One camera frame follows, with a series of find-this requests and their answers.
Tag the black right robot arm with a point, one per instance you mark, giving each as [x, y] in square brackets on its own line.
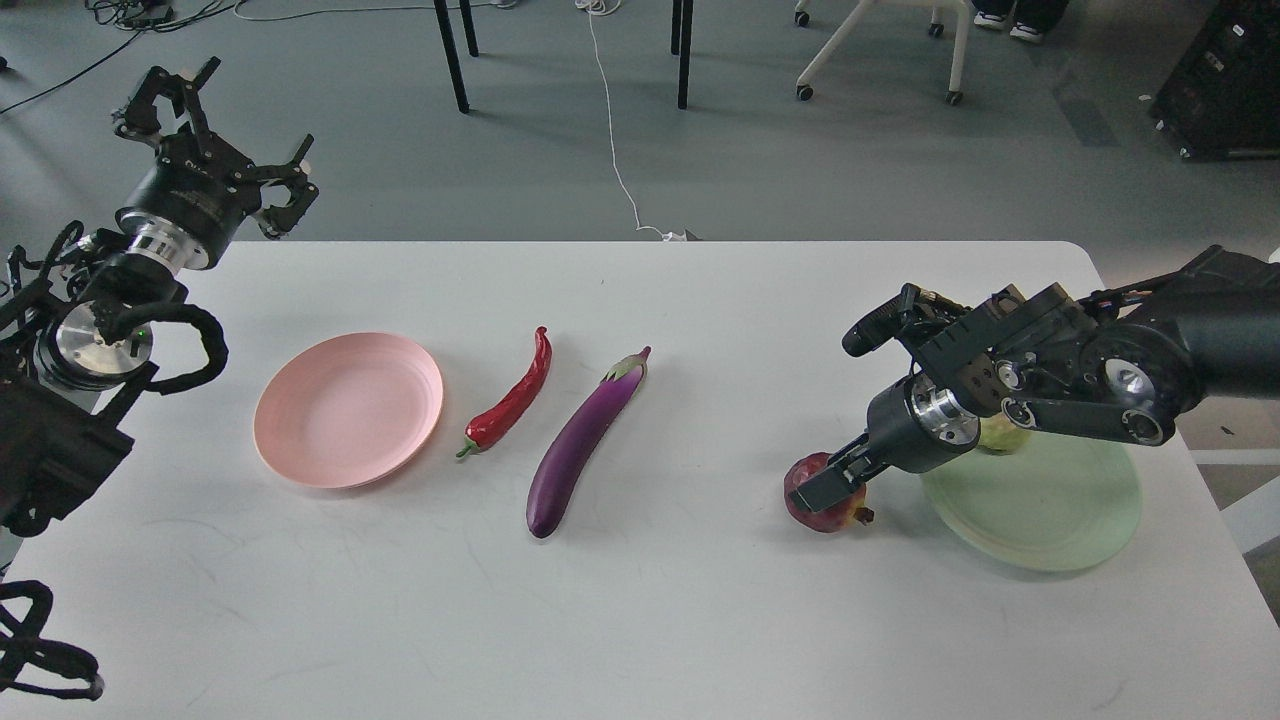
[1119, 365]

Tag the green pink fruit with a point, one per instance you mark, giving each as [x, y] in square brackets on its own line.
[1000, 435]

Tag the green plate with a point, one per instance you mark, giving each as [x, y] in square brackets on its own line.
[1058, 504]

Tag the pink plate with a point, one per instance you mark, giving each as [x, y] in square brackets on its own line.
[348, 411]

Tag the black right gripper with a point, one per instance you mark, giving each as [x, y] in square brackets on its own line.
[914, 425]

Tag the black table legs left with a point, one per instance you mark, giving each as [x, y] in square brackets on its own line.
[451, 45]

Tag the black table legs right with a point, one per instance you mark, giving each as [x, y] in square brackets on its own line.
[680, 45]

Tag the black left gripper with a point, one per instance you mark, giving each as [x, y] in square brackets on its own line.
[178, 215]

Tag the person's shoes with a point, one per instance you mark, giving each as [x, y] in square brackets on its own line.
[1019, 31]

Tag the black table legs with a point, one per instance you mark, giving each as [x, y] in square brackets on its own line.
[680, 45]
[451, 45]

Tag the red chili pepper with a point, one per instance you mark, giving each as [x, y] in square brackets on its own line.
[486, 429]

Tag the black equipment case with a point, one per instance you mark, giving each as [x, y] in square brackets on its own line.
[1221, 101]

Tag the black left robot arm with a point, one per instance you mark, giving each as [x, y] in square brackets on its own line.
[102, 319]

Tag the dark red pomegranate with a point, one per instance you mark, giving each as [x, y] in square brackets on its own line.
[832, 520]

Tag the purple eggplant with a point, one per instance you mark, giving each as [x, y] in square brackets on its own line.
[559, 471]

